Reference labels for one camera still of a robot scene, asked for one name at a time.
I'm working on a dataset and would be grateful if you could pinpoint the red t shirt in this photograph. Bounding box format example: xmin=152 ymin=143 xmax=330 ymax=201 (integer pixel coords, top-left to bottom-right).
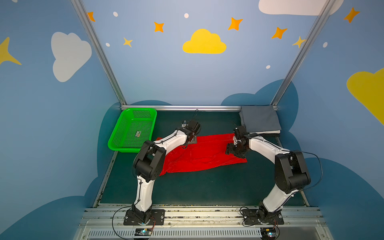
xmin=160 ymin=134 xmax=247 ymax=176

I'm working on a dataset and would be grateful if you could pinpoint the green plastic mesh basket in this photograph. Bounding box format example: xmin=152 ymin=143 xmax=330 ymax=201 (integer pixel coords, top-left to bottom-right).
xmin=108 ymin=108 xmax=158 ymax=153

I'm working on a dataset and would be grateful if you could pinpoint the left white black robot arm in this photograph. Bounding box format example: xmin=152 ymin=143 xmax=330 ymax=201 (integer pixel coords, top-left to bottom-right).
xmin=127 ymin=125 xmax=201 ymax=225

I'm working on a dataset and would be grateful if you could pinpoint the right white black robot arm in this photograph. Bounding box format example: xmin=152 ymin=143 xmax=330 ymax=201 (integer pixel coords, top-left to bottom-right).
xmin=226 ymin=133 xmax=311 ymax=225

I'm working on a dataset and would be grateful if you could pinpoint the folded grey t shirt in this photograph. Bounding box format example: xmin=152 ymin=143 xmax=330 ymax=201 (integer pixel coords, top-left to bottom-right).
xmin=239 ymin=106 xmax=282 ymax=133

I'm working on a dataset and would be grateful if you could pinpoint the folded white t shirt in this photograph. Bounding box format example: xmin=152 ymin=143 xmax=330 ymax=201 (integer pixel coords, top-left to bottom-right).
xmin=257 ymin=130 xmax=281 ymax=135

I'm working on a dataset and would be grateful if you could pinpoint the right green circuit board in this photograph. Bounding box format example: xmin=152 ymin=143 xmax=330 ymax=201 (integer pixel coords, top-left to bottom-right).
xmin=261 ymin=228 xmax=278 ymax=240

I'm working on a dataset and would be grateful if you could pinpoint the green circuit board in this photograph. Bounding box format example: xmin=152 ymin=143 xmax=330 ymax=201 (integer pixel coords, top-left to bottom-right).
xmin=261 ymin=228 xmax=278 ymax=240
xmin=135 ymin=228 xmax=153 ymax=237

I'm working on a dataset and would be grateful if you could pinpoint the left green circuit board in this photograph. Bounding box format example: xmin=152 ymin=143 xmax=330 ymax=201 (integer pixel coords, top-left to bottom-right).
xmin=135 ymin=228 xmax=153 ymax=237

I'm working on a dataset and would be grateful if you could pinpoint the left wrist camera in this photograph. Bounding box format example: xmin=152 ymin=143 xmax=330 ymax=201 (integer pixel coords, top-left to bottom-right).
xmin=182 ymin=120 xmax=201 ymax=135

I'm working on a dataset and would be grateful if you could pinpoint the rear aluminium frame bar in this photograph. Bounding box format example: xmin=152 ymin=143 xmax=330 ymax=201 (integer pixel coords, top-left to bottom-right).
xmin=120 ymin=104 xmax=279 ymax=113

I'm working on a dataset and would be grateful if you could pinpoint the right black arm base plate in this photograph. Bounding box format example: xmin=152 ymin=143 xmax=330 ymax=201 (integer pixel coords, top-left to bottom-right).
xmin=240 ymin=207 xmax=284 ymax=227

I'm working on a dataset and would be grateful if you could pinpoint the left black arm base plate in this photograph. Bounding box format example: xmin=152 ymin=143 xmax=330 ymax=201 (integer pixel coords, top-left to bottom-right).
xmin=123 ymin=209 xmax=165 ymax=226

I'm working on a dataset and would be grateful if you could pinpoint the aluminium mounting rail bench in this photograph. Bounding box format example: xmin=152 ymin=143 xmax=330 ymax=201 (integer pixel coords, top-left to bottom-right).
xmin=74 ymin=205 xmax=333 ymax=240

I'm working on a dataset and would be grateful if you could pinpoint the right aluminium frame post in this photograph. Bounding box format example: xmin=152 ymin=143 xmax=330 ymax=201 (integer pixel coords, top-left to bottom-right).
xmin=270 ymin=0 xmax=337 ymax=111

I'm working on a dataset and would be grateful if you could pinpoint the aluminium frame post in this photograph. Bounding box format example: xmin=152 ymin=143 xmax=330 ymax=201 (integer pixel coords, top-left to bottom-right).
xmin=270 ymin=0 xmax=337 ymax=111
xmin=71 ymin=0 xmax=127 ymax=111

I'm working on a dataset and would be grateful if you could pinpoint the left aluminium frame post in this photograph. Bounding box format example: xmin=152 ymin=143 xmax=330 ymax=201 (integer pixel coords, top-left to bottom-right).
xmin=71 ymin=0 xmax=127 ymax=111

